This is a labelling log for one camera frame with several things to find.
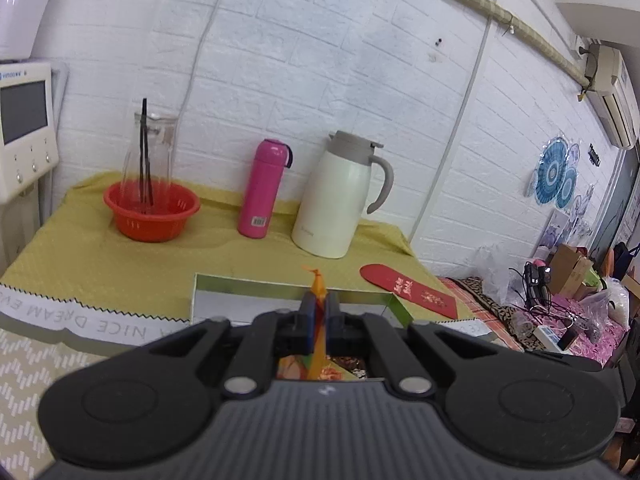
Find blue fan wall decoration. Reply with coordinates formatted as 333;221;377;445
526;134;582;209

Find red envelope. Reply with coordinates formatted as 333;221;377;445
359;263;460;320

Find glass carafe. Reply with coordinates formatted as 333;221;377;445
121;112;180;207

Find black chopsticks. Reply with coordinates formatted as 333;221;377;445
139;98;154;205

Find green cardboard box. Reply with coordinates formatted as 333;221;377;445
189;273;414;346

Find black cable bundle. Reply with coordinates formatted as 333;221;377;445
509;260;576;321

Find wrapped ceiling pipe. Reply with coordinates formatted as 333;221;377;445
414;0;592;87

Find white wall conduit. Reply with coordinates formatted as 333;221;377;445
411;0;506;243

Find white power strip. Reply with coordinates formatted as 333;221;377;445
536;324;577;354

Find air conditioner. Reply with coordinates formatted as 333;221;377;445
581;41;640;151

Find dark red snack packet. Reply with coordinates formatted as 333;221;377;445
331;355;369;380

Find white water purifier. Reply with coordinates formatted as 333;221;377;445
0;0;68;62

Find pink thermos bottle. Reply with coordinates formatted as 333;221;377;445
237;138;295;240

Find red plastic basket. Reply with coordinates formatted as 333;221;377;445
103;181;202;243

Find orange snack packet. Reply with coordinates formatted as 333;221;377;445
277;265;332;382

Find white wall cable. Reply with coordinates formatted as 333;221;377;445
177;0;242;186

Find white water dispenser with screen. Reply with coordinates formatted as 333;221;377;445
0;60;62;204

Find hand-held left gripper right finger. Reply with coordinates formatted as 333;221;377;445
327;296;481;396

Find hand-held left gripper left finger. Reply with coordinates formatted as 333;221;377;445
167;292;317;397

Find yellow-green cloth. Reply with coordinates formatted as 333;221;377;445
0;171;475;348

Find clear plastic bag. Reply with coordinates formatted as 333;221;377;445
474;241;517;307

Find cream thermos jug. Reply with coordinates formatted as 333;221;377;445
291;130;395;260

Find patterned green tablecloth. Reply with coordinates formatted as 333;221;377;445
0;284;501;476

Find red plaid cloth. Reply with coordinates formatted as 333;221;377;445
442;276;551;356

